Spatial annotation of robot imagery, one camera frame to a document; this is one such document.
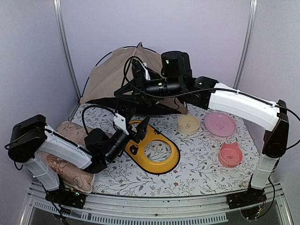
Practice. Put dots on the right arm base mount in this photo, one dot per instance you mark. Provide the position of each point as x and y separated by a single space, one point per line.
253 199

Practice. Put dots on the pink flat plate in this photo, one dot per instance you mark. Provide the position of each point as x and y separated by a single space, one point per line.
220 124

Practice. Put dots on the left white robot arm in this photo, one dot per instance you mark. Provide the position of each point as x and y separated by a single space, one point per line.
33 135

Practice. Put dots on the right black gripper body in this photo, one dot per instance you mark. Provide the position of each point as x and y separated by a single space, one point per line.
170 87

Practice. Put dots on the cream small bowl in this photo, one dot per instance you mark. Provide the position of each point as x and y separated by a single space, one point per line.
188 125

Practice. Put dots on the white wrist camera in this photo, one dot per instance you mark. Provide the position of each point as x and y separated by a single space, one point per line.
139 70
120 123

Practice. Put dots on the front aluminium table rail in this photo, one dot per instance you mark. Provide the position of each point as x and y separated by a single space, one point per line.
190 210

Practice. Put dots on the left aluminium frame post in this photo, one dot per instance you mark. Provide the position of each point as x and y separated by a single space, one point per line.
63 37

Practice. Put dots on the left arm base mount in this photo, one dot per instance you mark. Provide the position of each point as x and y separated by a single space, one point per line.
66 196

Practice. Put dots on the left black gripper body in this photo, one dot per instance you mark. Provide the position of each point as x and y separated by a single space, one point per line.
114 153

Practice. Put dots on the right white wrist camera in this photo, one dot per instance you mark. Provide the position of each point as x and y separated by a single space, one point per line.
139 70

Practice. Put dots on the black tent pole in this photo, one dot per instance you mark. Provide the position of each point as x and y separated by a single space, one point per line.
106 78

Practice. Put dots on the beige fabric pet tent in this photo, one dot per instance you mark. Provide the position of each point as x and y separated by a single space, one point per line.
161 107

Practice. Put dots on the brown patterned pet cushion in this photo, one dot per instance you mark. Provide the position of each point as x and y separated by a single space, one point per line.
71 175

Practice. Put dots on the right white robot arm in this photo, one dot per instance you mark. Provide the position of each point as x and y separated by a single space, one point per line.
207 93

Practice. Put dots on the right aluminium frame post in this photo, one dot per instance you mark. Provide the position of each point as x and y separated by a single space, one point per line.
247 40

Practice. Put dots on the aluminium frame post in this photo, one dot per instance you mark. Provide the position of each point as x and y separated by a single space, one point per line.
63 37
247 40

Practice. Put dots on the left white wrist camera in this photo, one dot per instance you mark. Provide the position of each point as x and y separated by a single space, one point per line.
120 123

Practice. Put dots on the yellow double bowl holder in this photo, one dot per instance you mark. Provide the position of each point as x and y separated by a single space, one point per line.
155 154

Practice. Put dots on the pink cat-ear bowl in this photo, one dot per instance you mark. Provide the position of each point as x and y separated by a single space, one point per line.
230 155

